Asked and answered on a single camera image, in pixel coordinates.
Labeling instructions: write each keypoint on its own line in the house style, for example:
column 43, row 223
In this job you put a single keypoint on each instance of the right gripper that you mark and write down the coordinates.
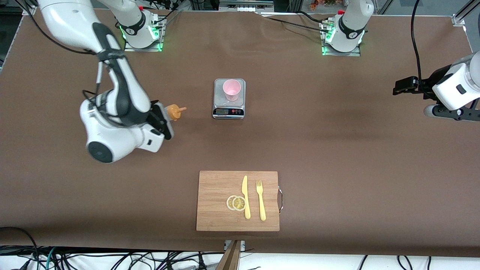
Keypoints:
column 156, row 119

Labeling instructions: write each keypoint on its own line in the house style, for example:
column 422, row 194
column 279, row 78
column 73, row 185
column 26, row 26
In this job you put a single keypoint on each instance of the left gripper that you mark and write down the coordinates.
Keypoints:
column 429, row 83

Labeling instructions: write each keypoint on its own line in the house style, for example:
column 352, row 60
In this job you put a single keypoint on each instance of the translucent sauce bottle orange cap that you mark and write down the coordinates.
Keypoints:
column 174, row 112

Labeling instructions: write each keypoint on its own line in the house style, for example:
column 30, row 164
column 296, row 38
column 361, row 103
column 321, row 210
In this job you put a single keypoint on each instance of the pink plastic cup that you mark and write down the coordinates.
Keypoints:
column 231, row 89

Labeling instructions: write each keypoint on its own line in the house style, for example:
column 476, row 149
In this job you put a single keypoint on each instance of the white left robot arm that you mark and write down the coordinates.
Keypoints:
column 348, row 26

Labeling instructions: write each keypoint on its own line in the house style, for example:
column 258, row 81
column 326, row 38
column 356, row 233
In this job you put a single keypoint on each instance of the silver digital kitchen scale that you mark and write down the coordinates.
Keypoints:
column 219, row 88

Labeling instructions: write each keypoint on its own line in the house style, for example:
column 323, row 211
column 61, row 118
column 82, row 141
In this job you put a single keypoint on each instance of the wooden cutting board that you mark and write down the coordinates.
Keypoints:
column 213, row 195

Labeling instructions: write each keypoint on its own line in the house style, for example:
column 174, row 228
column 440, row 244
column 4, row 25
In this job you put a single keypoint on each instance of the yellow plastic knife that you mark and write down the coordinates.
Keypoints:
column 245, row 187

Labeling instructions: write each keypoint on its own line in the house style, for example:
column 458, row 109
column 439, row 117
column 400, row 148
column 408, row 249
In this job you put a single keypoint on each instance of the lemon slice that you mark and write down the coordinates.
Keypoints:
column 239, row 203
column 229, row 203

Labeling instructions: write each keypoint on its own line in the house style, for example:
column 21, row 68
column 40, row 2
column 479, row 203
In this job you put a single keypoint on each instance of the brown table cover sheet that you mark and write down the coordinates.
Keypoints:
column 337, row 187

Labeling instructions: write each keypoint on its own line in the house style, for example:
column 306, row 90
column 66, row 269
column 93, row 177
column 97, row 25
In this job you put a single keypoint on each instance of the yellow plastic fork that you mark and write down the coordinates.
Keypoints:
column 261, row 206

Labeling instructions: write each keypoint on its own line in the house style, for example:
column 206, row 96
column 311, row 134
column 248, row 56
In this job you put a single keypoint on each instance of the white socket strip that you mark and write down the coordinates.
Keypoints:
column 245, row 8

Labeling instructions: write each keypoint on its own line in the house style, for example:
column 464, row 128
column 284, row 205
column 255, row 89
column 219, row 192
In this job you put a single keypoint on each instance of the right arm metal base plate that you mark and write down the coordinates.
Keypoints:
column 142, row 49

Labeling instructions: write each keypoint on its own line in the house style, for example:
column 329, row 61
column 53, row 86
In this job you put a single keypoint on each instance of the aluminium frame profile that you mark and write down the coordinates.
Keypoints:
column 459, row 18
column 28, row 10

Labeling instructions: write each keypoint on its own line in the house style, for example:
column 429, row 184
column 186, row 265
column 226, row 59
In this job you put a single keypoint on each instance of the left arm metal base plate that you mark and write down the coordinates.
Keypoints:
column 341, row 54

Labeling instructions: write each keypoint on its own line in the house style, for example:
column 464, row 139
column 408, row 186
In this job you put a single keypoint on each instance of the small metal bracket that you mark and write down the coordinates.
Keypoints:
column 243, row 244

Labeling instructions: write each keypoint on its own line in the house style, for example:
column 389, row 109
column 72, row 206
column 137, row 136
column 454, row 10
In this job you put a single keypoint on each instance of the wooden post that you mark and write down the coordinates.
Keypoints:
column 230, row 258

